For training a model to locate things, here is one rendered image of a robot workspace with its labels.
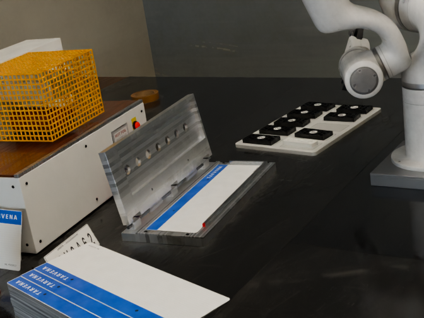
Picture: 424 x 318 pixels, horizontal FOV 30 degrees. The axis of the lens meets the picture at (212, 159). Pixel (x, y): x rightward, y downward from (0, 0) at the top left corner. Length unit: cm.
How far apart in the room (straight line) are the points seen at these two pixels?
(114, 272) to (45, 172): 46
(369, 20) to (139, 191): 63
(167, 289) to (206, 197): 59
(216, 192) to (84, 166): 32
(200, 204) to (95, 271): 49
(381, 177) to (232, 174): 38
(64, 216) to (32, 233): 12
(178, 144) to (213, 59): 256
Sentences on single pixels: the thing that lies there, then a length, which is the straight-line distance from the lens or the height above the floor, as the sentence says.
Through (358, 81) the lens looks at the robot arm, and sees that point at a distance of 174.
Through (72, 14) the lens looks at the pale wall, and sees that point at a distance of 426.
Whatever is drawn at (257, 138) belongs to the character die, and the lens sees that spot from 226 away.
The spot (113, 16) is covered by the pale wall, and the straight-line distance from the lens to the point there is 451.
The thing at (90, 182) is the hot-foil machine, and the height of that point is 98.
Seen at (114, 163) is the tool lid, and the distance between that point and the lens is 175.
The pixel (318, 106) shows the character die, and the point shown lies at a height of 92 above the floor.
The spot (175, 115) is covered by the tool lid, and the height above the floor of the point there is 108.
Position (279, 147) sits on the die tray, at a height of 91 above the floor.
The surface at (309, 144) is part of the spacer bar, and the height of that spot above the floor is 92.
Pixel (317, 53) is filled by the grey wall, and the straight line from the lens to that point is 422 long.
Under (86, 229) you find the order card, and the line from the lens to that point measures 176.
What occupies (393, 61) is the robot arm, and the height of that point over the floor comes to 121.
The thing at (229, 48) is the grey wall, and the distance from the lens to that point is 446.
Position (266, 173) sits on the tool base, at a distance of 200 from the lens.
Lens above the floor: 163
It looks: 19 degrees down
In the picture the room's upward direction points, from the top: 9 degrees counter-clockwise
